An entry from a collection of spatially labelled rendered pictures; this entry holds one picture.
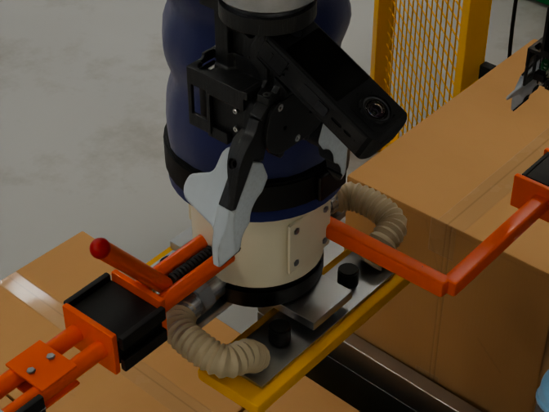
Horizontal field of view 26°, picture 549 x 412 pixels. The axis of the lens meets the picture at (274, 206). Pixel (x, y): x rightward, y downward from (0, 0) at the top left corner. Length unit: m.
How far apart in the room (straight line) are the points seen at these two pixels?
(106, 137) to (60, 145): 0.15
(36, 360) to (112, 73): 2.83
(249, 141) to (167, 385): 1.36
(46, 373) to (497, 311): 0.86
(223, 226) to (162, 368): 1.34
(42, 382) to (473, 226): 0.84
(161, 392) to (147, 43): 2.26
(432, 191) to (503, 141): 0.20
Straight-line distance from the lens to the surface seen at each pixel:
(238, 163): 0.86
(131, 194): 3.53
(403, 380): 2.11
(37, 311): 2.36
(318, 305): 1.51
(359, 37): 4.29
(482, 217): 1.92
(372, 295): 1.57
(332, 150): 0.96
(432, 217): 1.91
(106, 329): 1.33
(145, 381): 2.20
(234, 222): 0.89
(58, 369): 1.32
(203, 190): 0.91
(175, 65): 1.32
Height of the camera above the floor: 2.12
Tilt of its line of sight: 38 degrees down
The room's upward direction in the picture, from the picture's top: straight up
